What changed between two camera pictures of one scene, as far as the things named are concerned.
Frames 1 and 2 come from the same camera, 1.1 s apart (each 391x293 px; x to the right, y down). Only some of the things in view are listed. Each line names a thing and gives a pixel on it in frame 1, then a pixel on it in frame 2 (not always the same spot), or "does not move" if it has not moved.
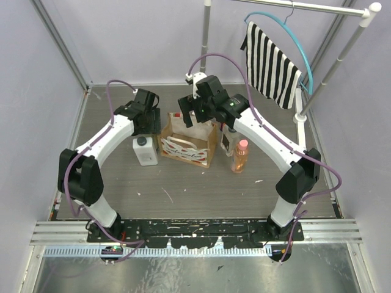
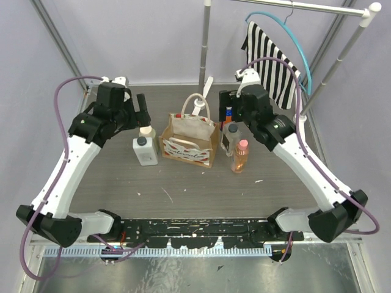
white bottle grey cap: [144, 150] does not move
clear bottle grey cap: [229, 140] does not move
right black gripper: [187, 104] → [225, 99]
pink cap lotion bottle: [240, 157] does not move
